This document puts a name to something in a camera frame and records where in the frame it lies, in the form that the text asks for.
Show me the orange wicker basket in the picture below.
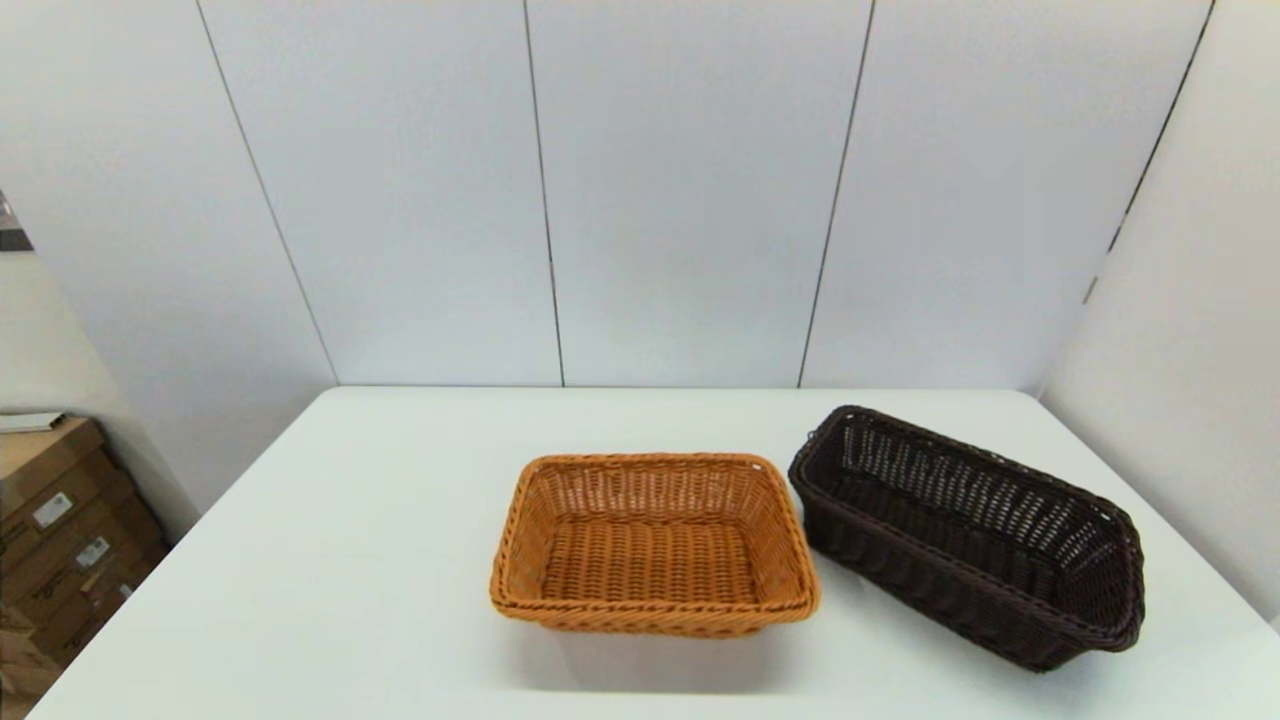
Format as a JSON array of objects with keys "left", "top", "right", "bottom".
[{"left": 489, "top": 452, "right": 821, "bottom": 639}]

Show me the dark brown wicker basket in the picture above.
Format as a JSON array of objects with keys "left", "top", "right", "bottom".
[{"left": 788, "top": 405, "right": 1147, "bottom": 673}]

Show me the crumpled brown cardboard box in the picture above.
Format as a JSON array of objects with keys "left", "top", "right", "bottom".
[{"left": 0, "top": 603, "right": 63, "bottom": 720}]

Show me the dark wall fixture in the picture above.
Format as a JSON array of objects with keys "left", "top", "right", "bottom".
[{"left": 0, "top": 190, "right": 34, "bottom": 251}]

